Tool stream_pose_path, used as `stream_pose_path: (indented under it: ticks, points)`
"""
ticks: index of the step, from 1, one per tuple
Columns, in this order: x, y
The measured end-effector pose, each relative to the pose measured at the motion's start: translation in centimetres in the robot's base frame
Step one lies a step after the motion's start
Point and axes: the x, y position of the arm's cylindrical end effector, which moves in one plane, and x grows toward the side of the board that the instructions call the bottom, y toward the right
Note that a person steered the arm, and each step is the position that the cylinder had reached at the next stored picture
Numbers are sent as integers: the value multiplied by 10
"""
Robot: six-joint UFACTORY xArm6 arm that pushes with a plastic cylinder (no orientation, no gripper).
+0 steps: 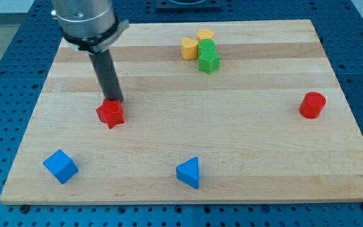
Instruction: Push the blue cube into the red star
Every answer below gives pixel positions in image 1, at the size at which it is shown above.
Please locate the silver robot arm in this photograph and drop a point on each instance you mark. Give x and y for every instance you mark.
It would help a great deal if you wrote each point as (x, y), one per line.
(89, 25)

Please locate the yellow hexagon block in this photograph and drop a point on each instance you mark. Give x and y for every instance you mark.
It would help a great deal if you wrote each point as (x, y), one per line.
(205, 34)

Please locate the wooden board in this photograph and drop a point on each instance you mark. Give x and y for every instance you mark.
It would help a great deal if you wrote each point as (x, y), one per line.
(242, 122)

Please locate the green cylinder block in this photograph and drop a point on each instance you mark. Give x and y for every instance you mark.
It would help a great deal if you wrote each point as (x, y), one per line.
(206, 45)

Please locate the green star block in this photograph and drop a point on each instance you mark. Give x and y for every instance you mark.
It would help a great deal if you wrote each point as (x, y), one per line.
(209, 62)

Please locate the red star block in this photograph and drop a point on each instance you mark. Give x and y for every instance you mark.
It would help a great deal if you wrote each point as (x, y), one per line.
(110, 112)

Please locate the blue triangle block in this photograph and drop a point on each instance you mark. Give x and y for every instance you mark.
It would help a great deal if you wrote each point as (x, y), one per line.
(189, 173)

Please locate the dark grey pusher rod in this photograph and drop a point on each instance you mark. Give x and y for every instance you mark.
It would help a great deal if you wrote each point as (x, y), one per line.
(106, 75)

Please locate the yellow heart block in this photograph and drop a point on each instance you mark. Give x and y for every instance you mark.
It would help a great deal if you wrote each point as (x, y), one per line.
(189, 48)

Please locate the blue cube block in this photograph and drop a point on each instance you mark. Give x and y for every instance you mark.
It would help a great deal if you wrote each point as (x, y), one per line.
(61, 166)

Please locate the red cylinder block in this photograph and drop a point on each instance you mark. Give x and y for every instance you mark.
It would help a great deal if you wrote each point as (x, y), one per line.
(312, 105)

